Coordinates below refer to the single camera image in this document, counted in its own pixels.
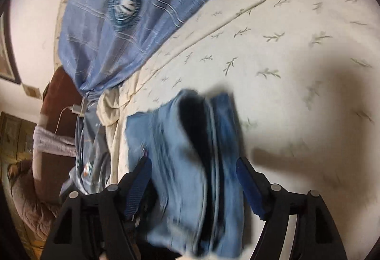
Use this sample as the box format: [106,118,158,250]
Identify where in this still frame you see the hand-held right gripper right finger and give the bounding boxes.
[235,156,348,260]

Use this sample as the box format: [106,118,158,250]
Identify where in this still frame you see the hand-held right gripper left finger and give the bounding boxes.
[40,156,153,260]

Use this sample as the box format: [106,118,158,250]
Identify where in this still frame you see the light blue denim pants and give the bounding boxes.
[125,88,247,257]

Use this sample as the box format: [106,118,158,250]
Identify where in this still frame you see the blue cloth with orange patch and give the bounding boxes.
[61,97,119,195]

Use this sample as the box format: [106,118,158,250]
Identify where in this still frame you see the grey cloth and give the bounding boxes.
[34,126,78,157]

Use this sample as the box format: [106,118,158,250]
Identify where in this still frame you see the cream leaf print bed sheet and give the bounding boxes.
[53,0,380,260]

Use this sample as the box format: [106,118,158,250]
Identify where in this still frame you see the brown quilted garment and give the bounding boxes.
[8,159,61,238]

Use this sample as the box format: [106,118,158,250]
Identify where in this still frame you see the brown headboard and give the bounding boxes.
[33,66,86,204]

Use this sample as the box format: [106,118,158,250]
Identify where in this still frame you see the wooden cabinet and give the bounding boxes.
[0,111,34,161]

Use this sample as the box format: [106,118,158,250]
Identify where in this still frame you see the blue striped blanket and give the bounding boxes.
[58,0,280,97]

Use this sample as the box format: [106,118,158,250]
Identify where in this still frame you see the white charger cable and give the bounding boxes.
[54,106,73,134]

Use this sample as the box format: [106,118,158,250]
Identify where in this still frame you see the dark framed wall picture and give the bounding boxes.
[0,9,22,85]

